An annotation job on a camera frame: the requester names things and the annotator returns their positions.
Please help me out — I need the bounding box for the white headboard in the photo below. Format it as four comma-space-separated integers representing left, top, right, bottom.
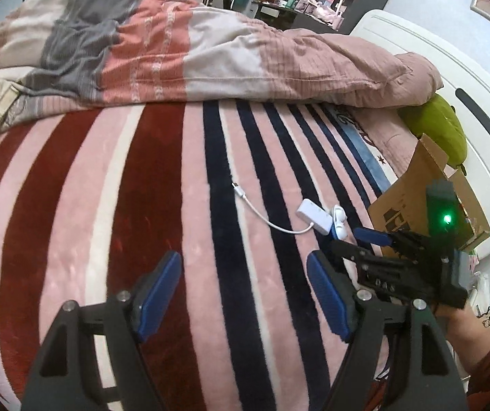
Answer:
349, 9, 490, 263

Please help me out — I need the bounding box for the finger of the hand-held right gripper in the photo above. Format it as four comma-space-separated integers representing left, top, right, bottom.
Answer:
329, 239, 383, 273
353, 227, 426, 257

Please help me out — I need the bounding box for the cardboard box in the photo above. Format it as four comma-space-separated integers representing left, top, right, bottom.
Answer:
367, 134, 490, 254

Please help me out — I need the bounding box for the striped plush blanket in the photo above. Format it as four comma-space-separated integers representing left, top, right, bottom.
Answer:
0, 98, 405, 411

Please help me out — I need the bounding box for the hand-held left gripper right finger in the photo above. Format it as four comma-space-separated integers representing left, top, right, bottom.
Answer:
306, 250, 470, 411

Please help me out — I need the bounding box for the pink grey patchwork quilt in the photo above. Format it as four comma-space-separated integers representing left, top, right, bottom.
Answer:
0, 0, 443, 109

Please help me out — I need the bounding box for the dark desk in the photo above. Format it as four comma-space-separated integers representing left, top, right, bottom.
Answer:
254, 1, 344, 32

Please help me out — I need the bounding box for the white earphones blue holder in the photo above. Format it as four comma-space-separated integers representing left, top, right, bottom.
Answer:
330, 204, 349, 241

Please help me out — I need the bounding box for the green plush pillow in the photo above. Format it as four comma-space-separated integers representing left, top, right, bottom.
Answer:
396, 93, 469, 176

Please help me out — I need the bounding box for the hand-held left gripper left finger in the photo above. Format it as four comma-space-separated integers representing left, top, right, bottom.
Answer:
22, 250, 182, 411

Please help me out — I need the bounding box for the white adapter hub with cable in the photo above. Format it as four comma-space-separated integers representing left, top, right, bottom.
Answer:
232, 182, 334, 236

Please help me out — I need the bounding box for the person's right forearm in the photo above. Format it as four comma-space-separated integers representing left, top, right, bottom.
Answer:
435, 304, 490, 380

